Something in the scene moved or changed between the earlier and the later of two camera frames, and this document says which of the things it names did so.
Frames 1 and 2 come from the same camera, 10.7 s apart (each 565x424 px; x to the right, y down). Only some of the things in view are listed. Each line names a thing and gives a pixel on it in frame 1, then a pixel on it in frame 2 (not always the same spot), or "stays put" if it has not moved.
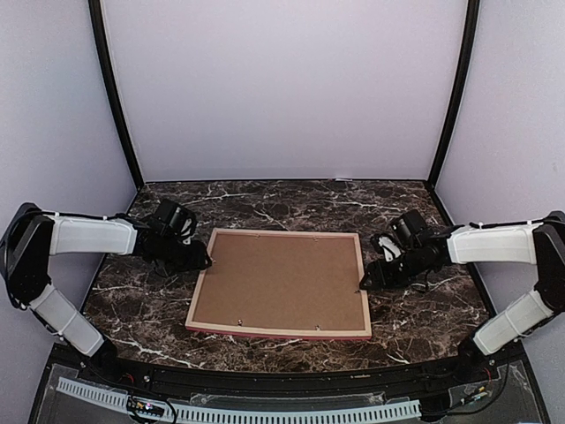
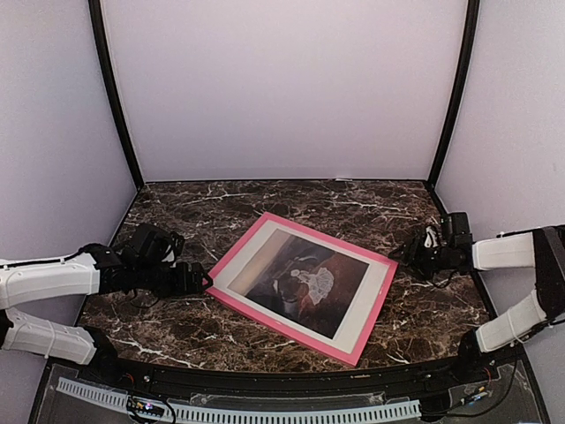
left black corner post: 109,76 stays put
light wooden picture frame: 327,332 -> 350,359
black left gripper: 196,261 -> 183,287
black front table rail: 428,376 stays put
